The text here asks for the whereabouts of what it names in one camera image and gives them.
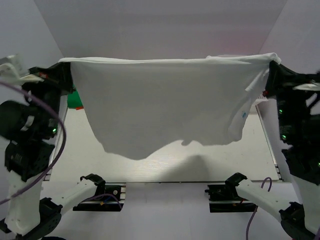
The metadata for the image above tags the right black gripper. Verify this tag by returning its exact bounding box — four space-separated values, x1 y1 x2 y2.
260 59 317 139

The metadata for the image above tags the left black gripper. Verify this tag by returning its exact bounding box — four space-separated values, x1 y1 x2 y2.
24 58 78 135

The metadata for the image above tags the white t shirt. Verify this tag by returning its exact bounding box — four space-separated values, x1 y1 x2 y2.
61 52 281 160

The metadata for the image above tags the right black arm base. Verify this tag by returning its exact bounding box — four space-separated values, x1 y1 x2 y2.
204 184 256 213

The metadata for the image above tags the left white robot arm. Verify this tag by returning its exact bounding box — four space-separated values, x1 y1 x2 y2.
0 55 106 240

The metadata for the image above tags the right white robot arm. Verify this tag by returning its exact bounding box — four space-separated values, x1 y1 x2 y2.
225 61 320 240

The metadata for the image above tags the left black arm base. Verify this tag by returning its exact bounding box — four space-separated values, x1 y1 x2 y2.
72 183 126 212

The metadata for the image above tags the green folded t shirt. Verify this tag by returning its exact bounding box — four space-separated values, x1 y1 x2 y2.
67 86 83 109

